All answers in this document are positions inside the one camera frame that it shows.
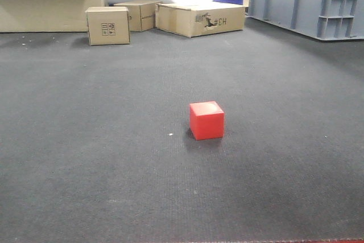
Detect grey plastic crate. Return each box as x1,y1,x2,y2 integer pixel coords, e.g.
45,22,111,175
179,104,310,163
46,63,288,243
249,0,363,41

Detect dark grey carpet mat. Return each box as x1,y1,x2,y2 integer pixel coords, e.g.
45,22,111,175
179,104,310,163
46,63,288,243
1,19,363,242

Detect cardboard box middle back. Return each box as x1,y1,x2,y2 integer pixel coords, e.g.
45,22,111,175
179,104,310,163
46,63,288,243
113,0,160,32

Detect large flat cardboard box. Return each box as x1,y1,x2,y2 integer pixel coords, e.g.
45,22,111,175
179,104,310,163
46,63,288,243
155,2,245,38

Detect red magnetic cube block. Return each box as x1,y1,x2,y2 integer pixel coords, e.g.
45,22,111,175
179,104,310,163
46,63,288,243
189,101,225,140

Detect small cardboard box front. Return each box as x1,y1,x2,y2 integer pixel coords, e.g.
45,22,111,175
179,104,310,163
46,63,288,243
85,6,130,46

